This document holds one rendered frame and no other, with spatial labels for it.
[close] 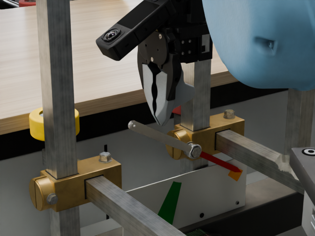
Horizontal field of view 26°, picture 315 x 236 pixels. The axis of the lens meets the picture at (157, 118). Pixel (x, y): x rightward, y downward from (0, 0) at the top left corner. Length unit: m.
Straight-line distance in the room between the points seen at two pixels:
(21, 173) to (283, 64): 0.87
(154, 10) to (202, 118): 0.27
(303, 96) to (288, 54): 0.87
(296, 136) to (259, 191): 0.12
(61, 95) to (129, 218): 0.20
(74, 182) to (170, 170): 0.43
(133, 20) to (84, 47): 0.61
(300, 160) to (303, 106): 0.67
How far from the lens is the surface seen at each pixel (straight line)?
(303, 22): 0.41
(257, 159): 1.08
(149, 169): 1.39
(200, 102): 1.12
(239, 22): 0.43
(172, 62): 0.93
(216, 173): 1.18
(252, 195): 1.30
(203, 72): 1.11
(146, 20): 0.92
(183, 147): 1.08
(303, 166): 0.61
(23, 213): 1.28
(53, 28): 0.94
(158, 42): 0.94
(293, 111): 1.31
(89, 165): 1.05
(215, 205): 1.21
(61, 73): 0.96
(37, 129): 1.09
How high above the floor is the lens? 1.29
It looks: 21 degrees down
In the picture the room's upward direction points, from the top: straight up
